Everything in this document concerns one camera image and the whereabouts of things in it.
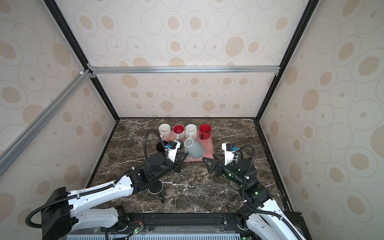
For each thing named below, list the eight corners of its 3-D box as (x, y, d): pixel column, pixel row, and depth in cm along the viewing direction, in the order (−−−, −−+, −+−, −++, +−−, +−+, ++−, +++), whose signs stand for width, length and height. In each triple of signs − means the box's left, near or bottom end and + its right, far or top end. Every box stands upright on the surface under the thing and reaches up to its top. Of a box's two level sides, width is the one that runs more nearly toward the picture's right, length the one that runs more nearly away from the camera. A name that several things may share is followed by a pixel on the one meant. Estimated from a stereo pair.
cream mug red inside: (173, 143, 108) (171, 134, 100) (174, 133, 114) (173, 124, 106) (184, 143, 108) (183, 134, 100) (185, 133, 114) (184, 124, 106)
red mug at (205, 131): (199, 142, 107) (199, 135, 100) (199, 131, 113) (199, 124, 107) (210, 142, 107) (211, 135, 100) (209, 131, 113) (210, 124, 107)
